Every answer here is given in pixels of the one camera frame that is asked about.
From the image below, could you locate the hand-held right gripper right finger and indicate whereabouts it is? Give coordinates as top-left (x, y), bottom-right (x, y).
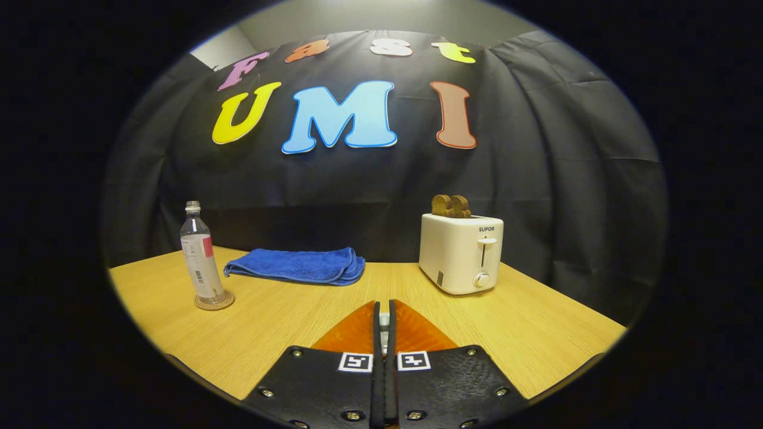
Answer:
top-left (385, 300), bottom-right (530, 429)

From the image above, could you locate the black backdrop cloth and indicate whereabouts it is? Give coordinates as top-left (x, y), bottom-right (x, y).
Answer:
top-left (101, 30), bottom-right (668, 325)

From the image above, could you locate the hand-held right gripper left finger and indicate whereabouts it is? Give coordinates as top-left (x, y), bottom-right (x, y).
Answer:
top-left (241, 301), bottom-right (387, 429)

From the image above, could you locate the clear plastic water bottle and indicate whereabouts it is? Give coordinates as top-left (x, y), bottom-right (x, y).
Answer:
top-left (180, 201), bottom-right (228, 302)

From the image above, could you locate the white toaster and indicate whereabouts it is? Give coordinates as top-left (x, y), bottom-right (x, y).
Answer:
top-left (418, 213), bottom-right (505, 296)

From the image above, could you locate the folded blue towel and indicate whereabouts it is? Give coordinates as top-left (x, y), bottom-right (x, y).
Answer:
top-left (224, 247), bottom-right (366, 287)

